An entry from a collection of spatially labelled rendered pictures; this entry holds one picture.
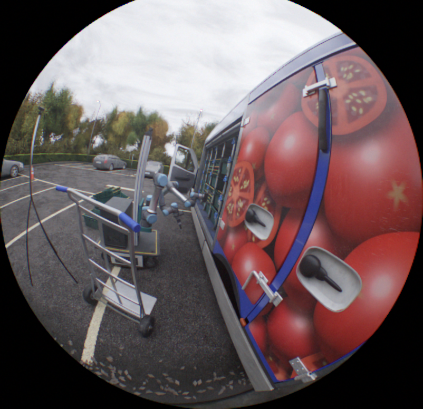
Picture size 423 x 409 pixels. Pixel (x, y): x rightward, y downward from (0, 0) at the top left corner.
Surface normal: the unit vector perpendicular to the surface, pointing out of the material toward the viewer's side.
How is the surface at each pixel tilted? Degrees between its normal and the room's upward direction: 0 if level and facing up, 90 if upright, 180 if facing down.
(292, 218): 90
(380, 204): 90
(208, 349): 0
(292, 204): 90
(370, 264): 90
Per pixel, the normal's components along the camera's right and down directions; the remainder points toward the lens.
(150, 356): 0.22, -0.96
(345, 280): -0.95, -0.16
